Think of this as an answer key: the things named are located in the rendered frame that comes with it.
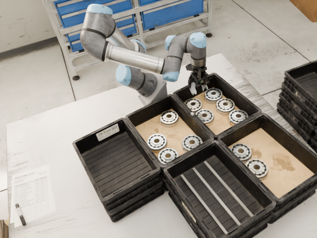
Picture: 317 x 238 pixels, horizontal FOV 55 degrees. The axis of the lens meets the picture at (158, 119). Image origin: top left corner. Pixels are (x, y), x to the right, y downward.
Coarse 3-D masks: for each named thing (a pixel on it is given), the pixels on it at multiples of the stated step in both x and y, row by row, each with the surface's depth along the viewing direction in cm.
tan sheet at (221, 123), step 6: (198, 96) 179; (204, 102) 175; (204, 108) 172; (210, 108) 172; (216, 114) 168; (216, 120) 165; (222, 120) 164; (210, 126) 163; (216, 126) 162; (222, 126) 162; (228, 126) 161; (216, 132) 159
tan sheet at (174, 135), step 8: (152, 120) 170; (136, 128) 168; (144, 128) 167; (152, 128) 166; (160, 128) 166; (168, 128) 165; (176, 128) 164; (184, 128) 164; (144, 136) 163; (168, 136) 161; (176, 136) 161; (184, 136) 160; (168, 144) 158; (176, 144) 157; (184, 152) 153
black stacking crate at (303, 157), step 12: (264, 120) 153; (240, 132) 150; (252, 132) 157; (276, 132) 148; (228, 144) 152; (288, 144) 144; (300, 156) 140; (312, 156) 133; (312, 168) 137; (300, 192) 131; (276, 204) 124
